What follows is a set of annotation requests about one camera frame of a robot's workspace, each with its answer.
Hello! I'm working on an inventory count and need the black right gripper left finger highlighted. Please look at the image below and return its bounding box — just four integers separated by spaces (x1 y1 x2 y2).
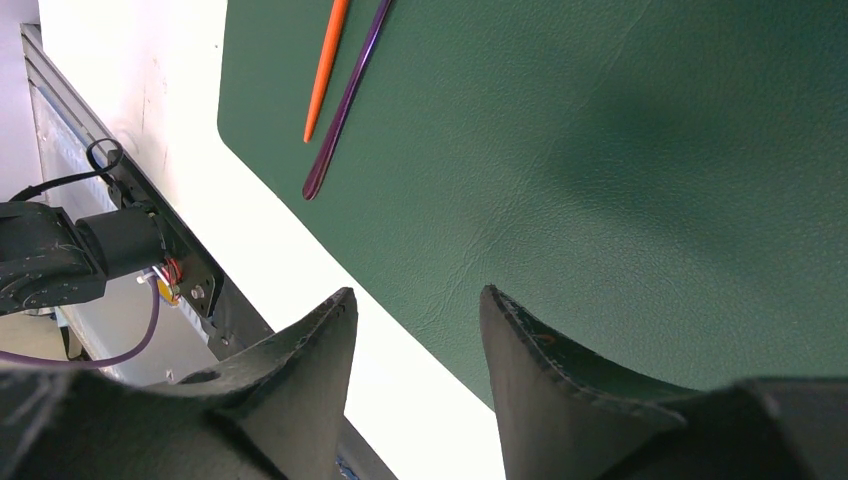
1 288 358 479

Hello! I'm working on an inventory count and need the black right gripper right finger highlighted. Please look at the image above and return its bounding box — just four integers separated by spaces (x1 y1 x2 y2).
479 285 847 479

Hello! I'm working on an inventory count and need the green placemat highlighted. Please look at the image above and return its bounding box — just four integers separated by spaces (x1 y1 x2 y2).
218 1 847 400

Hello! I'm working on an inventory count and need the purple metallic fork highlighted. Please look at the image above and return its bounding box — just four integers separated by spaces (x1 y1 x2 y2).
302 0 393 201

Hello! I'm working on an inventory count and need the orange plastic fork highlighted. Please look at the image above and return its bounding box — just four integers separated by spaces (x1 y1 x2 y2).
303 0 350 143

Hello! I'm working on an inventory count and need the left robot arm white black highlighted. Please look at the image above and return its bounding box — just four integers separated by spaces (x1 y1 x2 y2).
1 202 166 315

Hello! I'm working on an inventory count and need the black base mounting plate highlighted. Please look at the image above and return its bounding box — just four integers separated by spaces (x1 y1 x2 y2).
100 147 273 361

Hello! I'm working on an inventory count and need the aluminium frame rail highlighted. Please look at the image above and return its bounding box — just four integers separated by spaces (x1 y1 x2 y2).
21 24 217 385

